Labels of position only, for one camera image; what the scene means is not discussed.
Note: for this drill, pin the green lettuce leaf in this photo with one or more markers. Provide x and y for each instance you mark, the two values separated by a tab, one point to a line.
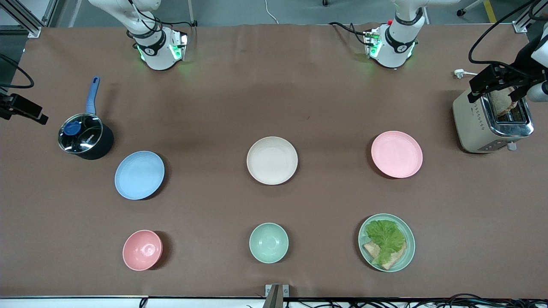
385	237

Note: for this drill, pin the grey metal table bracket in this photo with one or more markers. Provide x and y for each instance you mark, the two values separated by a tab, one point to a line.
277	295

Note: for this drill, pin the white chair leg with caster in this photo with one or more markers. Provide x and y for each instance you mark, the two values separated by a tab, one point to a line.
469	8

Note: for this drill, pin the pink bowl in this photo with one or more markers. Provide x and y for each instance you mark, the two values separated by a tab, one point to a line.
142	250

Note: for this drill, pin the brown table mat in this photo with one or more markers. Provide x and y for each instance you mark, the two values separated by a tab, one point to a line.
274	107

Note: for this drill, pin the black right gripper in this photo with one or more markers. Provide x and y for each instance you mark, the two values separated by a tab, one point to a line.
9	104

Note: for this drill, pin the aluminium frame profile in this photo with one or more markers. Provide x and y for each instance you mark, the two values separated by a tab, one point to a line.
25	19
524	19

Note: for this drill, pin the brown bread slice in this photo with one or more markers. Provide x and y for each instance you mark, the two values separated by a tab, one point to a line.
396	259

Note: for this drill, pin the light blue plate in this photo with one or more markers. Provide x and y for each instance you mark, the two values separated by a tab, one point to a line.
139	175

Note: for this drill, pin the green plate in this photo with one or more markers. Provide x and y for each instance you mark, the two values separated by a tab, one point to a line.
409	252

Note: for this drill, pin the pink plate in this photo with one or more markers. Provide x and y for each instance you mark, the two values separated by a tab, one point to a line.
396	154

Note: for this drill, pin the glass lid with blue knob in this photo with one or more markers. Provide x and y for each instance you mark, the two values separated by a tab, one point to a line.
80	132

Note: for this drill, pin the toast slice in toaster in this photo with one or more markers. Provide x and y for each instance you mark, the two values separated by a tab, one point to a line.
501	105

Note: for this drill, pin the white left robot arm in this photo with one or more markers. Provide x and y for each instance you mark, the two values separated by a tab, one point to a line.
396	51

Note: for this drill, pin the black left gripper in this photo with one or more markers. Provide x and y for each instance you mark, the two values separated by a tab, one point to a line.
510	79

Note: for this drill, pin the green bowl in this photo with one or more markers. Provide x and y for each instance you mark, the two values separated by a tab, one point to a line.
269	243

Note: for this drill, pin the white power plug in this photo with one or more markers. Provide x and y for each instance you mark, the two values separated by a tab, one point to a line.
461	73

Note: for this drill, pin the cream and chrome toaster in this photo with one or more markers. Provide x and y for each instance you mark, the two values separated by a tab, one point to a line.
475	128

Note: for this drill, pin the beige plate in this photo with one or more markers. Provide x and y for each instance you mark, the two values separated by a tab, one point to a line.
272	161

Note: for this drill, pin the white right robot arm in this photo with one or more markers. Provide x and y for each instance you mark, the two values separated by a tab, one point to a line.
156	55

